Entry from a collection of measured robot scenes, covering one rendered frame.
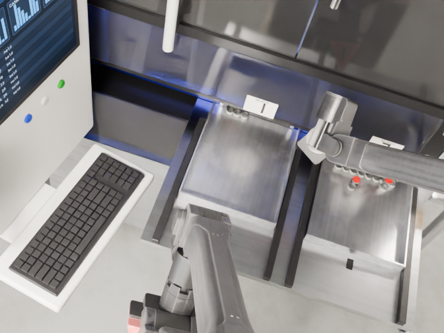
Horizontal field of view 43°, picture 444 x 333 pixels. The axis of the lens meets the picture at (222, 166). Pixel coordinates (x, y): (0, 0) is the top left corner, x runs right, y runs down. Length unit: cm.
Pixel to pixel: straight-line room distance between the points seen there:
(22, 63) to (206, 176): 58
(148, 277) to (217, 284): 163
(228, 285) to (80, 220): 84
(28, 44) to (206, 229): 56
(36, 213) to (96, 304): 81
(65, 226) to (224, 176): 43
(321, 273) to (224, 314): 84
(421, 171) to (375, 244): 55
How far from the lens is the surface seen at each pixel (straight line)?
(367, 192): 160
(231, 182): 149
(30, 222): 151
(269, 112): 149
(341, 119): 114
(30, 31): 116
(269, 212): 147
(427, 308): 258
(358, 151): 107
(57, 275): 141
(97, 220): 147
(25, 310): 228
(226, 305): 64
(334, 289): 144
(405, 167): 102
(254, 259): 141
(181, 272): 90
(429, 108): 140
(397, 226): 158
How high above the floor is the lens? 214
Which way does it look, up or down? 56 degrees down
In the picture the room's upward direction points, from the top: 17 degrees clockwise
